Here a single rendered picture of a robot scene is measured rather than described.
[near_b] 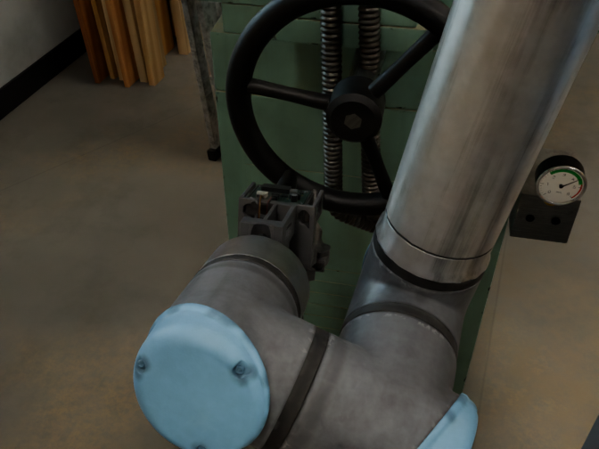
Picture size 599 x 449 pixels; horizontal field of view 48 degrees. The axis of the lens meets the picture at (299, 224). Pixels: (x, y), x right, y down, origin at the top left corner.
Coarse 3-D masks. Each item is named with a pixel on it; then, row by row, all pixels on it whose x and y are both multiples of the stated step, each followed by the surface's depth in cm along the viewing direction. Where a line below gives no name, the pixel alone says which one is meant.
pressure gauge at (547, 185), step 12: (564, 156) 87; (540, 168) 88; (552, 168) 86; (564, 168) 85; (576, 168) 85; (540, 180) 87; (552, 180) 87; (564, 180) 87; (576, 180) 86; (540, 192) 88; (552, 192) 88; (564, 192) 88; (576, 192) 87; (552, 204) 89; (564, 204) 89
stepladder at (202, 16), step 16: (192, 0) 177; (192, 16) 178; (208, 16) 176; (192, 32) 180; (208, 32) 178; (192, 48) 184; (208, 48) 180; (208, 80) 191; (208, 96) 193; (208, 112) 195; (208, 128) 199
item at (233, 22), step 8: (224, 8) 87; (232, 8) 87; (240, 8) 87; (248, 8) 86; (256, 8) 86; (224, 16) 88; (232, 16) 88; (240, 16) 87; (248, 16) 87; (224, 24) 89; (232, 24) 88; (240, 24) 88; (232, 32) 89; (240, 32) 89
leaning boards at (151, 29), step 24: (96, 0) 225; (120, 0) 224; (144, 0) 222; (168, 0) 260; (96, 24) 233; (120, 24) 226; (144, 24) 224; (168, 24) 254; (96, 48) 235; (120, 48) 229; (144, 48) 230; (168, 48) 258; (96, 72) 237; (120, 72) 240; (144, 72) 238
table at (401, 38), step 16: (208, 0) 87; (224, 0) 86; (240, 0) 86; (256, 0) 86; (448, 0) 81; (288, 32) 77; (304, 32) 77; (320, 32) 76; (352, 32) 76; (384, 32) 75; (400, 32) 75; (416, 32) 74; (384, 48) 76; (400, 48) 76; (432, 48) 75
